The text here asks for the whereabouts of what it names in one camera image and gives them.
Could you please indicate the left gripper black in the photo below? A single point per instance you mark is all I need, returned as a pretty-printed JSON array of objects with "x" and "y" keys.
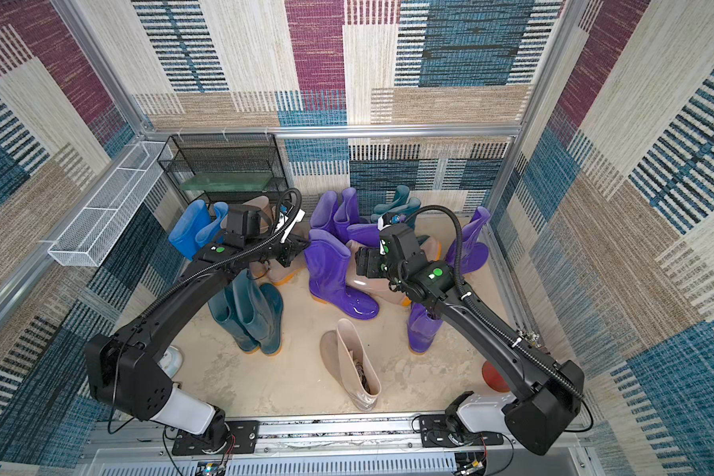
[{"x": 295, "y": 244}]

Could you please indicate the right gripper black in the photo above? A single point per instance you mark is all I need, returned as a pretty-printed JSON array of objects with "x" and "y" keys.
[{"x": 366, "y": 262}]

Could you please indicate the beige tall rain boot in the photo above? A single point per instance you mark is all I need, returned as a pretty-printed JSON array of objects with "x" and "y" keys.
[{"x": 277, "y": 275}]

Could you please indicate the purple short rain boot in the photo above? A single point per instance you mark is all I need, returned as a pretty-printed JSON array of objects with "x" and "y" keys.
[{"x": 327, "y": 260}]

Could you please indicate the large teal rain boot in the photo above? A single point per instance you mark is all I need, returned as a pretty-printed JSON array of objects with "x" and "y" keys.
[{"x": 259, "y": 308}]

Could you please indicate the blue rain boot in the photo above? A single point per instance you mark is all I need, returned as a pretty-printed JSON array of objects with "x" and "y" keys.
[
  {"x": 207, "y": 234},
  {"x": 183, "y": 235}
]

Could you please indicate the slim teal rain boot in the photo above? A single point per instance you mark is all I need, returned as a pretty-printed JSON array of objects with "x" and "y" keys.
[{"x": 223, "y": 310}]

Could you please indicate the beige slim rain boot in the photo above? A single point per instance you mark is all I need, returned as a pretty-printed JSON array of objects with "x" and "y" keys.
[{"x": 259, "y": 270}]

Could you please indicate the beige short rain boot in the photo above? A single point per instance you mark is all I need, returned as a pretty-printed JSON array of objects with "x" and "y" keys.
[{"x": 345, "y": 358}]

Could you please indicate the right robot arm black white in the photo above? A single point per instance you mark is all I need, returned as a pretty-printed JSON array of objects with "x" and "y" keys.
[{"x": 548, "y": 395}]

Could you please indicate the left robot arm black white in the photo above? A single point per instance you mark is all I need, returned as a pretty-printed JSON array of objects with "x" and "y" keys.
[{"x": 123, "y": 368}]

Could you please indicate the purple tall rain boot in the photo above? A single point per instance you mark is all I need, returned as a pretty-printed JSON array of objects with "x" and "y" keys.
[{"x": 323, "y": 215}]

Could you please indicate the beige boot lying behind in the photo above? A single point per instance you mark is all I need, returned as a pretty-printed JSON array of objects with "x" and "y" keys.
[{"x": 379, "y": 288}]

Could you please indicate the purple short boot rear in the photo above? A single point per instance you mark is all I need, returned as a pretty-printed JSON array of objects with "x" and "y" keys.
[{"x": 366, "y": 234}]

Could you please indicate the purple boot at back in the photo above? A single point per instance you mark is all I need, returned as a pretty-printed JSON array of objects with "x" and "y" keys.
[{"x": 347, "y": 213}]

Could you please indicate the teal boot at back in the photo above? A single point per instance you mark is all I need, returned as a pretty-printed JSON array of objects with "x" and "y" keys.
[{"x": 400, "y": 198}]

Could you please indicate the purple boot near right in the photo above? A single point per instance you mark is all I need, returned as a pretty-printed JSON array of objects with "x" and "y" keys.
[{"x": 422, "y": 328}]

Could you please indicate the purple boot far right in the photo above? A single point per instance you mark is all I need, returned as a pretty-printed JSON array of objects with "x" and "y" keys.
[{"x": 474, "y": 253}]

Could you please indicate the white round alarm clock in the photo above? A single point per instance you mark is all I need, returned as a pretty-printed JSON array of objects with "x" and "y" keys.
[{"x": 171, "y": 361}]

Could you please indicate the red pencil cup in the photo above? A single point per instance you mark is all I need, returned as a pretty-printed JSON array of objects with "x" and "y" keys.
[{"x": 493, "y": 378}]

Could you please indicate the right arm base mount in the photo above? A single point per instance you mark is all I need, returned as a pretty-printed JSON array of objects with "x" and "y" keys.
[{"x": 447, "y": 430}]

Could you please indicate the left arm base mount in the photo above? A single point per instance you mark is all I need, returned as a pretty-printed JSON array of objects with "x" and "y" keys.
[{"x": 221, "y": 437}]

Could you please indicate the white wire mesh basket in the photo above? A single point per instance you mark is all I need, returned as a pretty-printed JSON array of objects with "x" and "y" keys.
[{"x": 92, "y": 234}]

